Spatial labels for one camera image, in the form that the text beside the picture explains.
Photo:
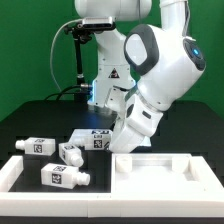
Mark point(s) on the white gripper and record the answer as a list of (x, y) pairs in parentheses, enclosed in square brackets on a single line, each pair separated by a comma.
[(139, 122)]

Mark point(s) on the white square tabletop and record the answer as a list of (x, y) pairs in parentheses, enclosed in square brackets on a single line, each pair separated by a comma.
[(146, 173)]

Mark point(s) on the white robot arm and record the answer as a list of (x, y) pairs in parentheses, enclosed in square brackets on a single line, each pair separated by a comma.
[(140, 74)]

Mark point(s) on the black table platform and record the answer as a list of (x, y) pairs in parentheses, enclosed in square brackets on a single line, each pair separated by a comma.
[(188, 126)]

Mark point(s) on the white U-shaped obstacle fence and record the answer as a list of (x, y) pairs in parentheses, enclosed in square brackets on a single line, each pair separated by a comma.
[(102, 204)]

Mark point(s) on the black camera on stand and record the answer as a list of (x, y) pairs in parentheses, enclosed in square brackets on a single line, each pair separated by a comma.
[(80, 37)]

